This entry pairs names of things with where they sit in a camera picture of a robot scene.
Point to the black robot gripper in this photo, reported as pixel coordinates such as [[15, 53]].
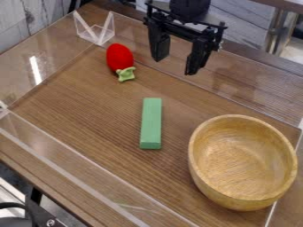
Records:
[[187, 11]]

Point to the green rectangular stick block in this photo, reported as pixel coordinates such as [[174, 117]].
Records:
[[151, 124]]

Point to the brown wooden bowl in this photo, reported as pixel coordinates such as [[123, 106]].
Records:
[[242, 161]]

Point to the red plush strawberry toy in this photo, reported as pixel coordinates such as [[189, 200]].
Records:
[[121, 61]]

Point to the metal background table leg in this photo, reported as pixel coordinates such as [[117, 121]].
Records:
[[281, 31]]

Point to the clear acrylic front barrier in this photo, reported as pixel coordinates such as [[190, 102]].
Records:
[[95, 195]]

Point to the clear acrylic corner bracket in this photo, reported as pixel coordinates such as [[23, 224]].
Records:
[[95, 34]]

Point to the black table frame leg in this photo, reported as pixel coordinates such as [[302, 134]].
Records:
[[22, 211]]

